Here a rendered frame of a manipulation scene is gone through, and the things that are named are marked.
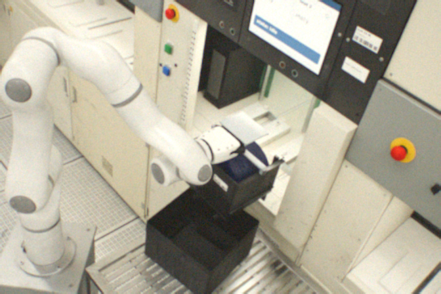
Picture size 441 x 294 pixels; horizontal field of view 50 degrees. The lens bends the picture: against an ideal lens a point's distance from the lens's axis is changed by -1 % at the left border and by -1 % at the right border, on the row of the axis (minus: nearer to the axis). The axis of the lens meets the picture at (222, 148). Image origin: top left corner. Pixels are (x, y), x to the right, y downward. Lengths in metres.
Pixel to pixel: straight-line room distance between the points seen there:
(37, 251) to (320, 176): 0.91
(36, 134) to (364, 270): 1.13
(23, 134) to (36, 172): 0.12
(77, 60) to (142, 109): 0.19
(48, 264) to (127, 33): 1.41
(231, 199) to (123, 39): 1.39
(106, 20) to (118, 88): 1.68
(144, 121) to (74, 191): 1.79
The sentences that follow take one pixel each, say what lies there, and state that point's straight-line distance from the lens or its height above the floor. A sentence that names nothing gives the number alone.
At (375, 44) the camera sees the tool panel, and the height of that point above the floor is 1.63.
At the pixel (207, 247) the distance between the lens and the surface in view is 1.75.
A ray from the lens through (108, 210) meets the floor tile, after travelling 2.83.
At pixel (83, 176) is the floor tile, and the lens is 3.02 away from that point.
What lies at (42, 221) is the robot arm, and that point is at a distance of 1.53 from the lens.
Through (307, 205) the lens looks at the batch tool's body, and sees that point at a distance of 1.56.
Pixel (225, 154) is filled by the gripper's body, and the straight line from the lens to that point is 1.37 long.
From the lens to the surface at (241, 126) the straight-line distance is 1.45.
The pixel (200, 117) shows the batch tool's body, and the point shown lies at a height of 0.87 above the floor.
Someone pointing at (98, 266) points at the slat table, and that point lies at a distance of 1.70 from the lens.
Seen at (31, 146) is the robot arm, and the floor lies 1.30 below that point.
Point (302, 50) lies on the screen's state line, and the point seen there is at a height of 1.51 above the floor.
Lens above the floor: 2.18
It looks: 42 degrees down
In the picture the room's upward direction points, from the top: 12 degrees clockwise
